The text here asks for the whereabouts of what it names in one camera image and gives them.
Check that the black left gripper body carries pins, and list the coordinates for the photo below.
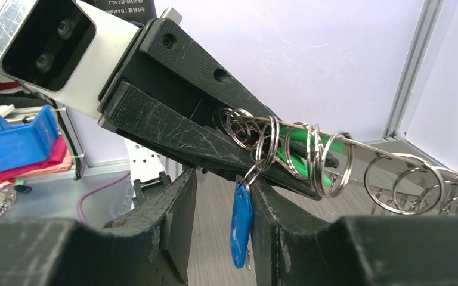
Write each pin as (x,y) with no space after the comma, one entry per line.
(150,93)

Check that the blue key tag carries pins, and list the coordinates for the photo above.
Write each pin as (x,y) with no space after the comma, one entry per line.
(241,225)

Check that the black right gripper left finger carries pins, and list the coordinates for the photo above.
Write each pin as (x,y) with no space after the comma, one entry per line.
(150,245)

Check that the red cloth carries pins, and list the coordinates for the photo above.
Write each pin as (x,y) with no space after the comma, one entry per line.
(59,160)

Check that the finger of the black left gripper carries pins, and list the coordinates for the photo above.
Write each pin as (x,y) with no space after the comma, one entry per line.
(213,79)
(209,148)

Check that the green key tag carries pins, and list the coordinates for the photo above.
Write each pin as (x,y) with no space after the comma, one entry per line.
(303,151)

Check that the blue plastic bin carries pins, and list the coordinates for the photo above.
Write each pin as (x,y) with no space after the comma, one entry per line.
(27,143)

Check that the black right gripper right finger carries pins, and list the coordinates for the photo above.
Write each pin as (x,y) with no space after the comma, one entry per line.
(293,247)

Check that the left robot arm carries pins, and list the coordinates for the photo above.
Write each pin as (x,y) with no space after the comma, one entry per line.
(159,88)

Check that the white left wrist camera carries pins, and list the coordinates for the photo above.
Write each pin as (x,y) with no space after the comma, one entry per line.
(68,50)

